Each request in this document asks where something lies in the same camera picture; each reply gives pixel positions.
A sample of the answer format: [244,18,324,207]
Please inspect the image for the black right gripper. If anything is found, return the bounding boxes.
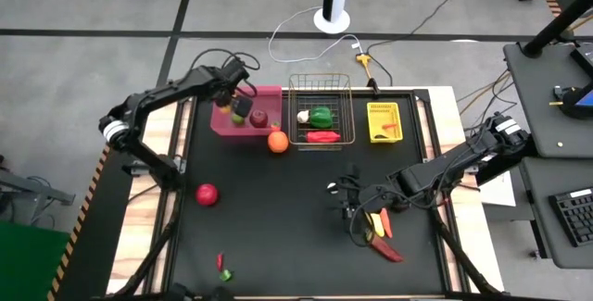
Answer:
[341,164,411,221]

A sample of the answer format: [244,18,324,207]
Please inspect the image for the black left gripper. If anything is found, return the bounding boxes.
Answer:
[210,57,255,118]

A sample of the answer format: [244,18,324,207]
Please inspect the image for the dark red apple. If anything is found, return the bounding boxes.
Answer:
[248,108,270,130]

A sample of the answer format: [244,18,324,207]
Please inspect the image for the yellow corn cob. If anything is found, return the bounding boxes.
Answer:
[365,211,386,238]

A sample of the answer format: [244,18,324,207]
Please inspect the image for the orange carrot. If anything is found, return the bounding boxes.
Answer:
[379,207,394,240]

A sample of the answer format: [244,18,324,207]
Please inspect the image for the orange fruit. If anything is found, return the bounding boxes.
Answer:
[267,130,291,155]

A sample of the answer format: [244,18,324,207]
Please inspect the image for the large red chili pepper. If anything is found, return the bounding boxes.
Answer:
[305,130,342,144]

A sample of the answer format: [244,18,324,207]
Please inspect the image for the dark red long pepper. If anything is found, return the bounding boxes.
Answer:
[364,229,405,264]

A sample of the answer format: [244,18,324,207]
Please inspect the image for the green bell pepper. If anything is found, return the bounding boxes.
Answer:
[309,106,335,130]

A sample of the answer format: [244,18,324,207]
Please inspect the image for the pink plastic basket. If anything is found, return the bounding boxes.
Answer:
[210,84,284,137]

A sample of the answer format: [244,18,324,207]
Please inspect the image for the yellow plastic basket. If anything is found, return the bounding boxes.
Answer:
[366,101,404,144]

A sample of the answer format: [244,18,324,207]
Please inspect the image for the yellow power plug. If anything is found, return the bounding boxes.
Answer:
[355,52,374,80]

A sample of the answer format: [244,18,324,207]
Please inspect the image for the white paper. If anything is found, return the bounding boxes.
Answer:
[479,170,518,208]

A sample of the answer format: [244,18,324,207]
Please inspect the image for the hazard striped black platform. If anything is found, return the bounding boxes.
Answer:
[45,113,154,301]

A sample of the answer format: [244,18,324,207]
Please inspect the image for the grey desk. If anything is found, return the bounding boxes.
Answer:
[518,155,593,270]
[503,41,593,159]

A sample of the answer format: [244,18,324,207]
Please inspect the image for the grey metal stand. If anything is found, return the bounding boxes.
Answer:
[0,155,76,228]

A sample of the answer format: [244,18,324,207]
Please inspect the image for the black keyboard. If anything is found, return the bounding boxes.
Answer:
[549,187,593,248]

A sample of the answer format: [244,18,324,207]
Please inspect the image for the black desk device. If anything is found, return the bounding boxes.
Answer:
[549,85,593,120]

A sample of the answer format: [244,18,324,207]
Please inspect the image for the green mat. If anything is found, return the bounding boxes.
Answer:
[0,220,71,301]

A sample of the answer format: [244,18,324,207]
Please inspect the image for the black diagonal pole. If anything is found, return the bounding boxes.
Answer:
[522,0,593,59]

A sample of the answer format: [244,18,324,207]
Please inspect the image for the white floor cable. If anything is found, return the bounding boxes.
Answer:
[267,6,364,65]

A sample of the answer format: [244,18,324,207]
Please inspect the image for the wire metal basket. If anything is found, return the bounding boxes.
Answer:
[287,73,356,152]

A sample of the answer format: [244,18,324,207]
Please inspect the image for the black table frame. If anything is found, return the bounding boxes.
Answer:
[105,86,504,301]

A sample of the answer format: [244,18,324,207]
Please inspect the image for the yellow cables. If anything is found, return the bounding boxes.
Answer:
[458,71,513,117]

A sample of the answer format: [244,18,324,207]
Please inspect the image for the black floor cable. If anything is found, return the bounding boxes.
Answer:
[365,0,487,87]

